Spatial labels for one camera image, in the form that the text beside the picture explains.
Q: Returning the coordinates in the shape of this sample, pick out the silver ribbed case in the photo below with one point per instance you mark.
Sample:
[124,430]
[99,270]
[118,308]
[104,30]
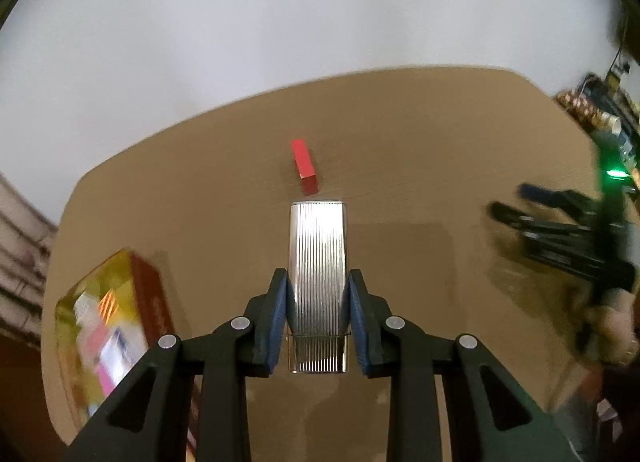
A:
[317,309]

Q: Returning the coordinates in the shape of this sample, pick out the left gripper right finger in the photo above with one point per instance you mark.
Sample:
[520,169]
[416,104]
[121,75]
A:
[457,385]

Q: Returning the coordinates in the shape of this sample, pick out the red rectangular block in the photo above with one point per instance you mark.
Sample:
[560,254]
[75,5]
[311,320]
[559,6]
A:
[305,167]

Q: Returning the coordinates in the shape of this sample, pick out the brown tablecloth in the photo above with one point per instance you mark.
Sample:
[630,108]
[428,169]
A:
[416,156]

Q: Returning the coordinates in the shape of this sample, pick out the beige patterned curtain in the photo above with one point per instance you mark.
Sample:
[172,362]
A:
[27,239]

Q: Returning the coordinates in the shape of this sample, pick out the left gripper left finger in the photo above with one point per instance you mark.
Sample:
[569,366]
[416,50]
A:
[198,384]

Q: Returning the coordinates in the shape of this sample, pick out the right hand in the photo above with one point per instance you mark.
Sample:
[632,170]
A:
[606,330]

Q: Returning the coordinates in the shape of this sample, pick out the red gold tin box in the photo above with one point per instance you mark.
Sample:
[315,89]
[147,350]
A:
[103,326]

